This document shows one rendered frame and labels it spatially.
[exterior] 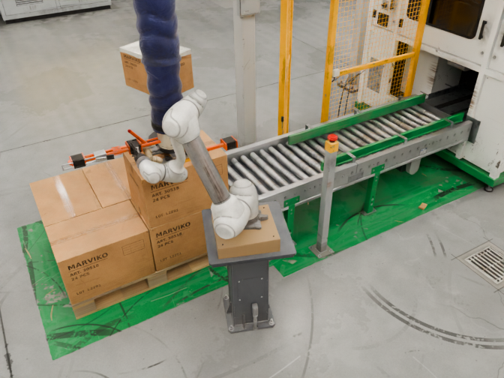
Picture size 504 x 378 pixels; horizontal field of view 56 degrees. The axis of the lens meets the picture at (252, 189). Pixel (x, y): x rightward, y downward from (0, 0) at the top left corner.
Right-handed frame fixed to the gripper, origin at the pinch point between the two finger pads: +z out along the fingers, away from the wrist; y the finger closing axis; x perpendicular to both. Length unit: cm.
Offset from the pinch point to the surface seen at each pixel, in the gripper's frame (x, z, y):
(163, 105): 21.3, -9.9, -27.8
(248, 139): 138, 94, 82
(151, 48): 19, -8, -63
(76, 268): -54, -20, 63
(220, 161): 52, -20, 17
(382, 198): 211, -24, 108
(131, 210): -7, 7, 53
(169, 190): 14.6, -19.8, 27.0
